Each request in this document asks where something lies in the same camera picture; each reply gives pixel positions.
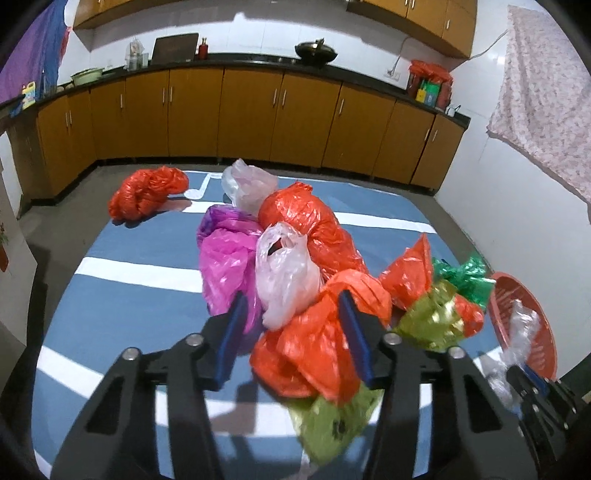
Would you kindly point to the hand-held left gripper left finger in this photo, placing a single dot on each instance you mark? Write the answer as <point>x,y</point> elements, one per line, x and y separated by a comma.
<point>228,341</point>

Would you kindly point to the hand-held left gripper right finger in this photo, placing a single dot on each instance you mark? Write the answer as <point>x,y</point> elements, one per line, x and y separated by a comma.
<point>358,341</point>

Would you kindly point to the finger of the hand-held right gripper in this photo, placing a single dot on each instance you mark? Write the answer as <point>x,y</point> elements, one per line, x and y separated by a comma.
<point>535,378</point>

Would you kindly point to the red plastic basket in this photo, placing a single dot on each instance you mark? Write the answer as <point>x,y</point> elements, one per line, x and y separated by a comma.
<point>545,350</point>

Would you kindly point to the crinkled clear plastic wrap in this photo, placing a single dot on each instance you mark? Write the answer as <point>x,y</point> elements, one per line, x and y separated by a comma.
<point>521,332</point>

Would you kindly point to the translucent clear plastic bag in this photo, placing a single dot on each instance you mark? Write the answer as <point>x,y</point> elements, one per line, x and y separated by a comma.
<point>244,184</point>

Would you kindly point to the gold foil bag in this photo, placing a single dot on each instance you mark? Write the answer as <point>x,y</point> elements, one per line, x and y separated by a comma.
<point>429,323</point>

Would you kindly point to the magenta purple plastic bag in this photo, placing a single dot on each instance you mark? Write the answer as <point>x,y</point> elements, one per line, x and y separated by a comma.
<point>221,263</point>

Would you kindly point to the pointed orange plastic bag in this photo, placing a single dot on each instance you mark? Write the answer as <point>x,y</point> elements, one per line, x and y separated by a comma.
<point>406,277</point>

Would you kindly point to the white plastic bag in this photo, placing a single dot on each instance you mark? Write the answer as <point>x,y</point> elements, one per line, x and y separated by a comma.
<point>286,281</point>

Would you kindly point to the lime green plastic bag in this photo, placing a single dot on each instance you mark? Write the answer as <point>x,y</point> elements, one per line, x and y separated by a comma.
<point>332,424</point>

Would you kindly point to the small red plastic bag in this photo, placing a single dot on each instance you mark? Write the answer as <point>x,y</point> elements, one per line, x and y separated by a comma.
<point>471,318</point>

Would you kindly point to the green foil bag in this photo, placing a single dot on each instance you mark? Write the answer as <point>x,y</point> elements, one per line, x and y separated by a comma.
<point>471,277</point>

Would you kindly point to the blue white striped mat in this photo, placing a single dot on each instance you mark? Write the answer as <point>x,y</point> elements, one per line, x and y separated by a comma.
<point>138,249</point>

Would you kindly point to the large red plastic bag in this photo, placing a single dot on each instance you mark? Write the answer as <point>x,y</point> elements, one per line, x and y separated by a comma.
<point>300,217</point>

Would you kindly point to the wooden base cabinets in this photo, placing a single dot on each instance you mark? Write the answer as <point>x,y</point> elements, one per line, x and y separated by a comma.
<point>249,115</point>

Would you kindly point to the small metal pot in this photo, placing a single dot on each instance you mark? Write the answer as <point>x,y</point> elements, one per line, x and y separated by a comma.
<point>451,111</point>

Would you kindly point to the yellow green boxes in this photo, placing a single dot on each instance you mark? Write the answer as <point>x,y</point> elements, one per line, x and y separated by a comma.
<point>427,92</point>

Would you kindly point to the red bag on counter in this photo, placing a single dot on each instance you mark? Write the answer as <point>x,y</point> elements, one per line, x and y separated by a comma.
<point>429,71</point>

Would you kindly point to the black countertop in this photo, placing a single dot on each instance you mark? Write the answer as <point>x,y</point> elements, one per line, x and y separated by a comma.
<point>258,61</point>

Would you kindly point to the floral hanging cloth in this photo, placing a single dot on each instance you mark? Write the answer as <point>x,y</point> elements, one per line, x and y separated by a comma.
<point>540,92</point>

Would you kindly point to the red bottle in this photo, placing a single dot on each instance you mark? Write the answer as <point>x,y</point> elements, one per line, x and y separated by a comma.
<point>203,50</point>

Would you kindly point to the black wok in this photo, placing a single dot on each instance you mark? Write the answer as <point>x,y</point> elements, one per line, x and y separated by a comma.
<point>316,50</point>

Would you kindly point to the dark rectangular board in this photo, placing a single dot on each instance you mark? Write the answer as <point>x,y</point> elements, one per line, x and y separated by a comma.
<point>175,48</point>

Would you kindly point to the green basin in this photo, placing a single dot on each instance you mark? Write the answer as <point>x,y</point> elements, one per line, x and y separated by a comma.
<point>87,77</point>

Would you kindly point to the glass jar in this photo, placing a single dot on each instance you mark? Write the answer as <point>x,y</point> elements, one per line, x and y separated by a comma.
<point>134,55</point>

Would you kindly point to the colourful small box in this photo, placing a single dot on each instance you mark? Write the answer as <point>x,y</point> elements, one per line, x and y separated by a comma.
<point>29,94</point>

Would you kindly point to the purple hanging cloth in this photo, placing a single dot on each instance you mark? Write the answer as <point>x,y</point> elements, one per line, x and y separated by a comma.
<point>32,46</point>

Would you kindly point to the wall socket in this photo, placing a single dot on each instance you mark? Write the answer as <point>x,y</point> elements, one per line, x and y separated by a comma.
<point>392,73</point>

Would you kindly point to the short wooden wall cabinet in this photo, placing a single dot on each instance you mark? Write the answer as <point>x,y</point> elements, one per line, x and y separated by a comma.
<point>429,23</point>

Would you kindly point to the long wooden wall cabinet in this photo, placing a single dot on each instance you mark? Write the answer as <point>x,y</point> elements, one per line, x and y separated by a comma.
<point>138,11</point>

